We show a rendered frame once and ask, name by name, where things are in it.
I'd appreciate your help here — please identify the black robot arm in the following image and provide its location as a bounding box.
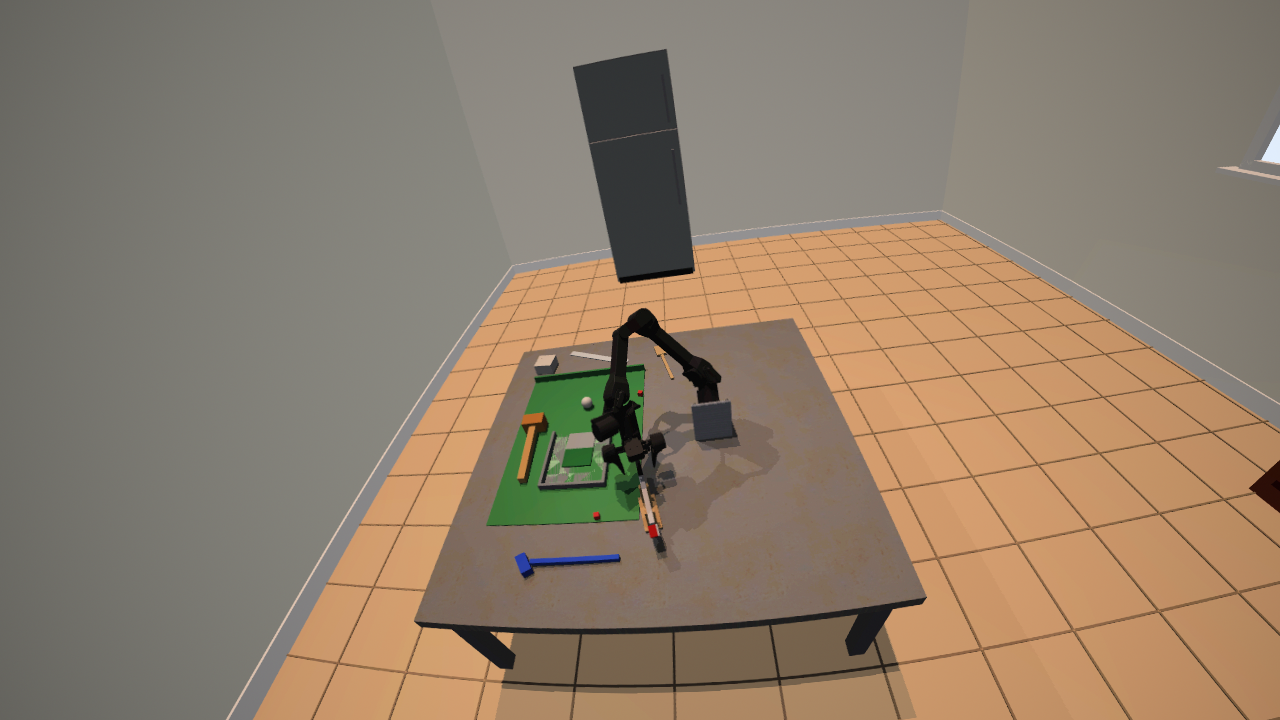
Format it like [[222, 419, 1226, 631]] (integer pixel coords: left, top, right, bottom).
[[590, 307, 721, 462]]

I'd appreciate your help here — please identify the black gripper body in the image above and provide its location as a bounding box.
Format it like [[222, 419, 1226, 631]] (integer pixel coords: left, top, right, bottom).
[[602, 427, 667, 462]]

